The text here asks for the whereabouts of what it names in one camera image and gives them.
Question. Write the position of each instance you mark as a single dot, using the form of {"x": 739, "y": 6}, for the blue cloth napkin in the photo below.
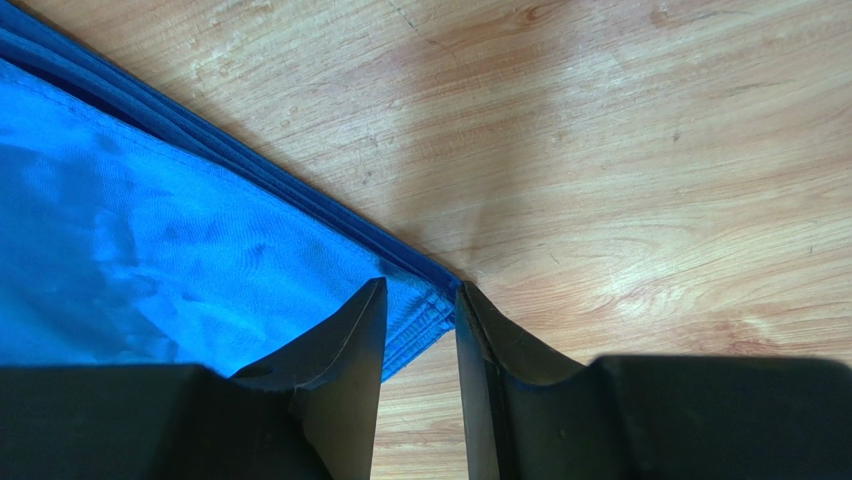
{"x": 134, "y": 231}

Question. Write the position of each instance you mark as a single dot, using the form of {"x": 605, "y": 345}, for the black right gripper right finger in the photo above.
{"x": 531, "y": 412}

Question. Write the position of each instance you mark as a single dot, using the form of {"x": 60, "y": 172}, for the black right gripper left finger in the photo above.
{"x": 306, "y": 411}

